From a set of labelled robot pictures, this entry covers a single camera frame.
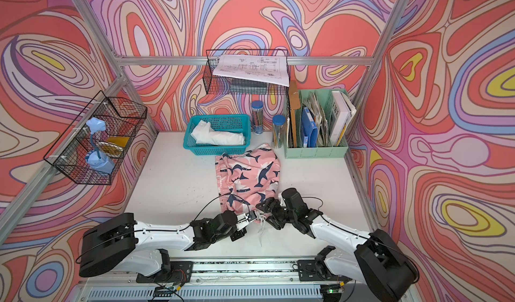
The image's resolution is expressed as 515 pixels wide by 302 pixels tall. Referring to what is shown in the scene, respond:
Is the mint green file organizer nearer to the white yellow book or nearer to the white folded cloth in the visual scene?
the white yellow book

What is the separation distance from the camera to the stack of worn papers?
0.96 metres

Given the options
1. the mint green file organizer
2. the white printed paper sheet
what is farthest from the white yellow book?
the white printed paper sheet

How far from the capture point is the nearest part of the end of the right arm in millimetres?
632

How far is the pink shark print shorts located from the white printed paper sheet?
16.2 inches

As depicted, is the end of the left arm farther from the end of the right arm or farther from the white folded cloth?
the white folded cloth

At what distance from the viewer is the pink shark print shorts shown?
2.96 feet

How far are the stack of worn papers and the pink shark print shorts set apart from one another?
263mm

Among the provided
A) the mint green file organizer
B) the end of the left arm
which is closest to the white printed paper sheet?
the mint green file organizer

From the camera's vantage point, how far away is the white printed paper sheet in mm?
777

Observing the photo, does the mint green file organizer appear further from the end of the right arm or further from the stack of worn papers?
the end of the right arm

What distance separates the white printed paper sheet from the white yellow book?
330 millimetres

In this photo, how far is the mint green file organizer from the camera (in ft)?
3.18
